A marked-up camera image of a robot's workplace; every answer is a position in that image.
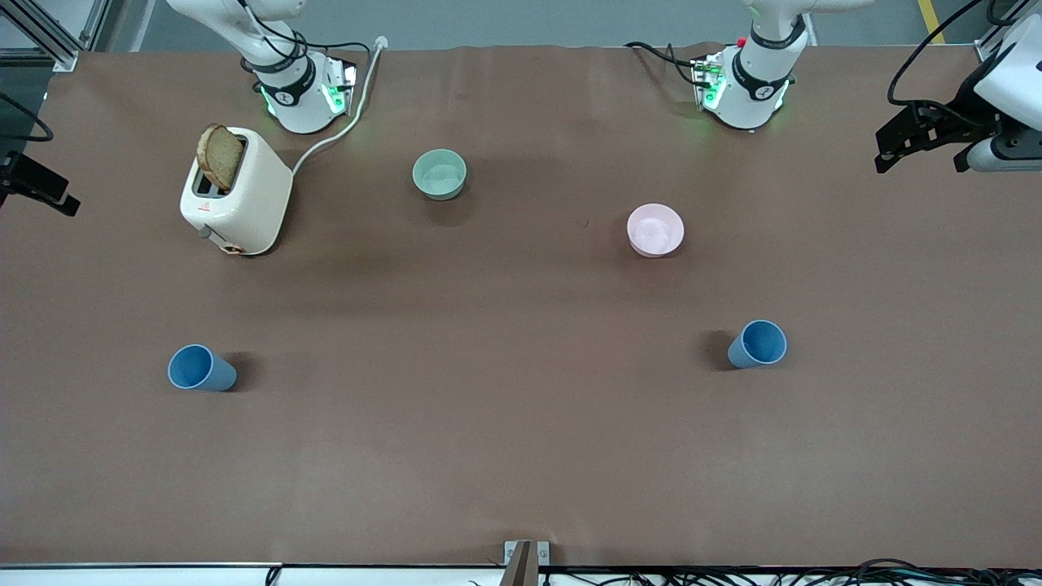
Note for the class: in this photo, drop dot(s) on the pink bowl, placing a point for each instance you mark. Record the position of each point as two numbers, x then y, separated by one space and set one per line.
655 230

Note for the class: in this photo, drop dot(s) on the blue plastic cup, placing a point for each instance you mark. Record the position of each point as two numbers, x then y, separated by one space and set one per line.
195 369
761 344

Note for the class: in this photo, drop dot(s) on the cream white toaster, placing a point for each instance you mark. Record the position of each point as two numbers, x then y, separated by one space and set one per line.
244 207

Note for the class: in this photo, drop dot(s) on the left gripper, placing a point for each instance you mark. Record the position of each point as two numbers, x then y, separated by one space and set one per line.
963 116

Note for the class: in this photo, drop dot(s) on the brown bread slice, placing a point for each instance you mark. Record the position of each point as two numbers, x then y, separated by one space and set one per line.
220 156

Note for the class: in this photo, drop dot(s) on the green bowl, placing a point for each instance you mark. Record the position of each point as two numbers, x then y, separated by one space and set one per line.
440 175

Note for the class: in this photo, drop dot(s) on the aluminium frame post with bracket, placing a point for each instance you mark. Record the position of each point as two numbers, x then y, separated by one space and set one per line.
525 561

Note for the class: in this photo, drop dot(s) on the aluminium frame profile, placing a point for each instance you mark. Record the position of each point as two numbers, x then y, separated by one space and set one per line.
997 41
57 49

